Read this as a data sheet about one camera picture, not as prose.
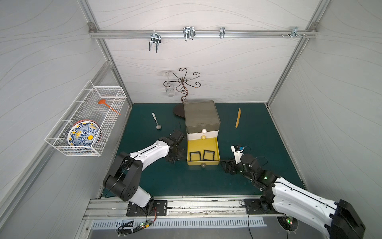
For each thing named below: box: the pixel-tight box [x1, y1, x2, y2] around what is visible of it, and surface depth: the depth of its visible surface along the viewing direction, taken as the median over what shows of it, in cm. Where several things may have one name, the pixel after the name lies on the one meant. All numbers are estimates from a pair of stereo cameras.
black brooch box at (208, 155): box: [202, 149, 215, 161], surface depth 93 cm
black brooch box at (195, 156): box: [189, 151, 202, 162], surface depth 92 cm
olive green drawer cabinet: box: [183, 100, 221, 134], surface depth 89 cm
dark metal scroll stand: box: [163, 67, 202, 118], surface depth 95 cm
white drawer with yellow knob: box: [187, 129, 220, 141], surface depth 91 cm
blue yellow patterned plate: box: [67, 119, 102, 147], surface depth 62 cm
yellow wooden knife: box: [235, 107, 242, 128], surface depth 114 cm
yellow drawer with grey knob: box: [186, 137, 221, 168], surface depth 93 cm
